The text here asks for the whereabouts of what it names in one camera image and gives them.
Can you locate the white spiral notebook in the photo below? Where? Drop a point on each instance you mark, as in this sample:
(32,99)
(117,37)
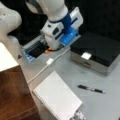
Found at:
(57,97)

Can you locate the metal binder clip stand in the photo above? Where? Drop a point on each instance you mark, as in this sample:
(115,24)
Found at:
(78,115)

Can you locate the black and silver drawer box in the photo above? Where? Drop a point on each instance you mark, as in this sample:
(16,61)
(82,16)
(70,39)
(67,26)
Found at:
(96,52)

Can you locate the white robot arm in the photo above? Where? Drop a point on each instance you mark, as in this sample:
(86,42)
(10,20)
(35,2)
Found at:
(55,10)

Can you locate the black tray with blue edge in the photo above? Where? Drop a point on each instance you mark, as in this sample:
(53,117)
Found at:
(36,47)

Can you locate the black pen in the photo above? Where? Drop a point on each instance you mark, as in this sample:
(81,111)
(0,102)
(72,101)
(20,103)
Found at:
(91,89)

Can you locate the brown wooden shelf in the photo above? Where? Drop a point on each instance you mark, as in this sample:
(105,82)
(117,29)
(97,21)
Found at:
(16,102)

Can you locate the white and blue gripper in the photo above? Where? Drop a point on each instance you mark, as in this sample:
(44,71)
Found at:
(64,31)

